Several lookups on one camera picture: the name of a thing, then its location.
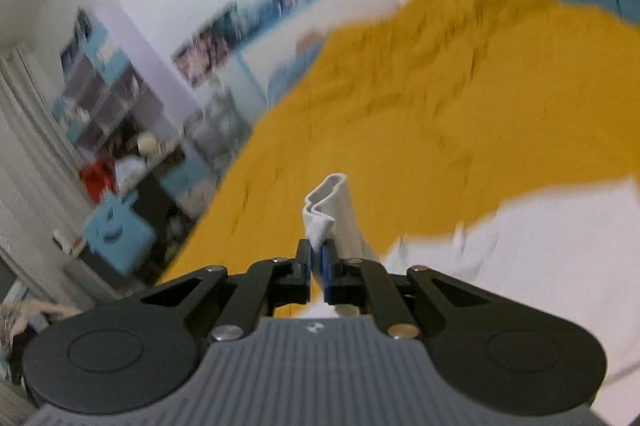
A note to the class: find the blue pillow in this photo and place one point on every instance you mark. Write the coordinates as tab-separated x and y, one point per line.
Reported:
295	66

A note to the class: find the white bag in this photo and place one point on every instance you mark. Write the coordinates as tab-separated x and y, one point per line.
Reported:
129	170

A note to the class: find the black desk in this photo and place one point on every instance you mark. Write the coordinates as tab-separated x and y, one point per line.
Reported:
152	201

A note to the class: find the white printed t-shirt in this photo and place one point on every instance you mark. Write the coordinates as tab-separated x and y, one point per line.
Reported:
550	256

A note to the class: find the blue smiley-face box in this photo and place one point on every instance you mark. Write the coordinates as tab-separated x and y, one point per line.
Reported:
117	233

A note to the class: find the red bag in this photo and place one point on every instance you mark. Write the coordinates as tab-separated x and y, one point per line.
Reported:
99	180

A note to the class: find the patterned cloth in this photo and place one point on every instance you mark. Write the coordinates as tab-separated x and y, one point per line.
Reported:
25	321

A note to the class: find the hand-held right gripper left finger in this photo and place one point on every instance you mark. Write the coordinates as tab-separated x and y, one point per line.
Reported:
306	267

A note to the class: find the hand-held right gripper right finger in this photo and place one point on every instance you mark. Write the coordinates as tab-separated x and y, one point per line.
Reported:
326	268

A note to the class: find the yellow blanket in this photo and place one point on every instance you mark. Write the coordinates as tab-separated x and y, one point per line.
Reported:
425	106

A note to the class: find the grey metal rack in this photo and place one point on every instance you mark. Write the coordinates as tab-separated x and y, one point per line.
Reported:
220	126

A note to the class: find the white curtain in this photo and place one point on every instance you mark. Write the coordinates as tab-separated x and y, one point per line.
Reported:
30	166

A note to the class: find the cream round ball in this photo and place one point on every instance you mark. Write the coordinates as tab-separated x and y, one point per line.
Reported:
148	142

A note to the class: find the cubby shelf unit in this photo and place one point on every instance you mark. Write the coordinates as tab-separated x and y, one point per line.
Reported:
107	91

